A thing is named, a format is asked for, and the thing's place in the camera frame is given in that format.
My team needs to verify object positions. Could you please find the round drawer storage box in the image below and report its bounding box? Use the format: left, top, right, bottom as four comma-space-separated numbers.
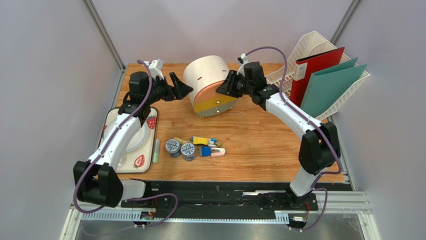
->
183, 55, 238, 118

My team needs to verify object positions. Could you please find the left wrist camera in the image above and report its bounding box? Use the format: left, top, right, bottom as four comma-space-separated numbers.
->
144, 58, 165, 80

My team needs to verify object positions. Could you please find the blue patterned tape roll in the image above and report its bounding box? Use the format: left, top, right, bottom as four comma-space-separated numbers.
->
180, 142, 197, 162
165, 138, 181, 158

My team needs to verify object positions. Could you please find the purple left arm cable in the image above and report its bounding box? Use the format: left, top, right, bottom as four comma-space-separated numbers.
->
72, 59, 179, 229

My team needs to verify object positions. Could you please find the red file folder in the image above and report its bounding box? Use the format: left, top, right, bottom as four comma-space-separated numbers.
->
289, 46, 346, 108

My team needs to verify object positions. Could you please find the strawberry pattern tray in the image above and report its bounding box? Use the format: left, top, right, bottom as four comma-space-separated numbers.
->
116, 107, 159, 174

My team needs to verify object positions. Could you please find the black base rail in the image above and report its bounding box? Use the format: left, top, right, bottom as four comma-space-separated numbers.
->
121, 181, 321, 220

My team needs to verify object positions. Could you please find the light green pen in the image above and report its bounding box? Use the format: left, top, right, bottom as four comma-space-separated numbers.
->
152, 138, 161, 164

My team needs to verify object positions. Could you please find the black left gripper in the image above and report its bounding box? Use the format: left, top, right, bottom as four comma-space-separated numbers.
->
144, 72, 194, 106

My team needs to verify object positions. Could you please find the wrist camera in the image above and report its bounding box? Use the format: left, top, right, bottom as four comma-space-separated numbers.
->
144, 58, 165, 80
237, 53, 250, 77

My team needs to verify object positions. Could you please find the teal file folder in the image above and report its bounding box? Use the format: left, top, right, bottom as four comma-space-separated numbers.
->
300, 58, 367, 120

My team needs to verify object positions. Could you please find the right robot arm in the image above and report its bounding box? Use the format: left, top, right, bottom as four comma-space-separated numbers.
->
216, 62, 342, 209

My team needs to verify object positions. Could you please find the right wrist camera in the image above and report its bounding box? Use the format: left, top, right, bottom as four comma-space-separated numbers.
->
237, 53, 250, 77

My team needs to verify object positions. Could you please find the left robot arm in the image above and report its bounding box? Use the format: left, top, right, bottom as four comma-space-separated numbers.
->
73, 71, 194, 208

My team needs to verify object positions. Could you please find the cork stopper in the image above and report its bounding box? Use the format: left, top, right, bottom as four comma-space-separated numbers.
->
215, 140, 223, 148

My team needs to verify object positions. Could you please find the yellow bone-shaped eraser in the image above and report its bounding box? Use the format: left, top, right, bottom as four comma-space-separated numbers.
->
190, 136, 210, 146

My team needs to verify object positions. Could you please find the white plastic file rack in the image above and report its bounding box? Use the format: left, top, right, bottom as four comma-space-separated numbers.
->
266, 31, 369, 121

